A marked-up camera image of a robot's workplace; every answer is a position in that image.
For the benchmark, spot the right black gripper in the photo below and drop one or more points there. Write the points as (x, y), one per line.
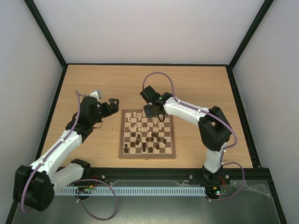
(152, 112)

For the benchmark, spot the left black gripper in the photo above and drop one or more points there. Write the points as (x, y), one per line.
(115, 108)

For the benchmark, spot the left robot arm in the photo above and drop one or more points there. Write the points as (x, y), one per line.
(35, 185)

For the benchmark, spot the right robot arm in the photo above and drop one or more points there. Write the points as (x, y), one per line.
(214, 129)

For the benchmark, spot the wooden chess board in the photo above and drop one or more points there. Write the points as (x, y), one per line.
(159, 137)

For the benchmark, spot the black king piece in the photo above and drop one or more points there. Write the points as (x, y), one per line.
(144, 147)

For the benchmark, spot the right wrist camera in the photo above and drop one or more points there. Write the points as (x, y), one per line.
(149, 94)

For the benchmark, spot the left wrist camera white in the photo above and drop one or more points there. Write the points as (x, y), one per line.
(96, 94)

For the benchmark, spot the black aluminium frame rail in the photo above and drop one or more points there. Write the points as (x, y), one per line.
(192, 175)

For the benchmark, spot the light blue cable duct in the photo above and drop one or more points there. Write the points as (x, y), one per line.
(133, 191)

